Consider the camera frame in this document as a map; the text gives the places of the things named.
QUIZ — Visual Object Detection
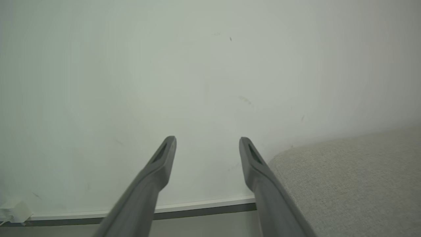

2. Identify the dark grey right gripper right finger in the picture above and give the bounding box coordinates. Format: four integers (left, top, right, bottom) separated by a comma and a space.
239, 137, 317, 237

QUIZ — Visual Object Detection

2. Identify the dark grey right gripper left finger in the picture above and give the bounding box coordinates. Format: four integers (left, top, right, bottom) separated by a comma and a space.
93, 136, 177, 237

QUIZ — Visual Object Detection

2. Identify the white and black baseboard strip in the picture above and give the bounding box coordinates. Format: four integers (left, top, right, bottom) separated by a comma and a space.
0, 196, 257, 227

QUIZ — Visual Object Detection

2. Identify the white wall socket box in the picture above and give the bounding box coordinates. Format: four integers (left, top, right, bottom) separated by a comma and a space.
0, 198, 33, 225

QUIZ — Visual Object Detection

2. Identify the grey fabric sofa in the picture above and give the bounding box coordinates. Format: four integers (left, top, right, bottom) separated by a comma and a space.
268, 127, 421, 237

